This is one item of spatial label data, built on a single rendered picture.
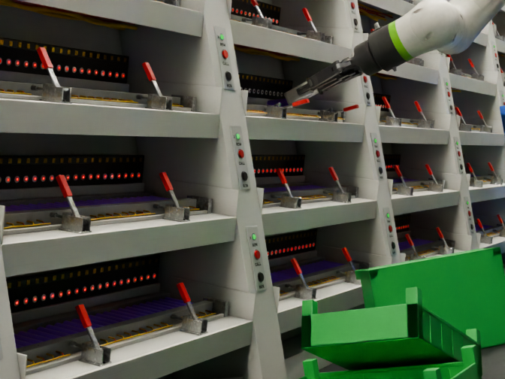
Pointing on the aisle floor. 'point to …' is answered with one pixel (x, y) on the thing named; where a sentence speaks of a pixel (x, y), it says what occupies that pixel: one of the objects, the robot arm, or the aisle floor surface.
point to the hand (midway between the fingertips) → (301, 92)
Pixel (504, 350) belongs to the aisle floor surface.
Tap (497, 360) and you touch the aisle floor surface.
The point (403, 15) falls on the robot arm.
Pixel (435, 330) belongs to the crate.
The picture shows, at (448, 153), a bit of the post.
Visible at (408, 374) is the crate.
